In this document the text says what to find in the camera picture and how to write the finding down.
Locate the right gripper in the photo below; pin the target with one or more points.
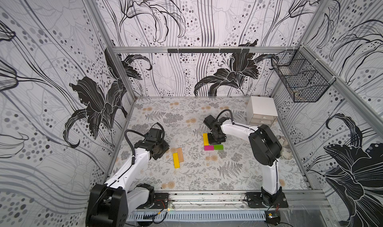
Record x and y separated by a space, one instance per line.
216 137

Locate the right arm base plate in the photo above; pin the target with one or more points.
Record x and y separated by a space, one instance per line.
258 200

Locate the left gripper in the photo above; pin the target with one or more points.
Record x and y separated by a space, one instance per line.
166 147

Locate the yellow block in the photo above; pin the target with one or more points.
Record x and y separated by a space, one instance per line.
205 139
176 160

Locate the white drawer box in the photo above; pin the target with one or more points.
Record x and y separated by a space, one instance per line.
261 111

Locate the white cable duct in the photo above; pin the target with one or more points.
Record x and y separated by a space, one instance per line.
210 216

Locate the green block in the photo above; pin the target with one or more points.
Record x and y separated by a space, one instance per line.
218 147

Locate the small electronics board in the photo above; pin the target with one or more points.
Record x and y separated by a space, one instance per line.
272 218

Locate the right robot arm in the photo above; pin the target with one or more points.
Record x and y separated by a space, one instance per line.
265 148

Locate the magenta block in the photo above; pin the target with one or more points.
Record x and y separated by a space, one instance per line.
208 148

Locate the black wall bar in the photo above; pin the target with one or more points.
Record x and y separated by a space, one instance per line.
204 50

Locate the black wire basket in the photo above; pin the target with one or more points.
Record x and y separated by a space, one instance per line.
302 75

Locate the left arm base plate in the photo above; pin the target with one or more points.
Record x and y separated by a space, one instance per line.
159 201

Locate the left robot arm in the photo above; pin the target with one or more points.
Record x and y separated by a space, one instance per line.
111 203

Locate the natural wood block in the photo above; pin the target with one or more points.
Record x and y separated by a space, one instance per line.
180 155

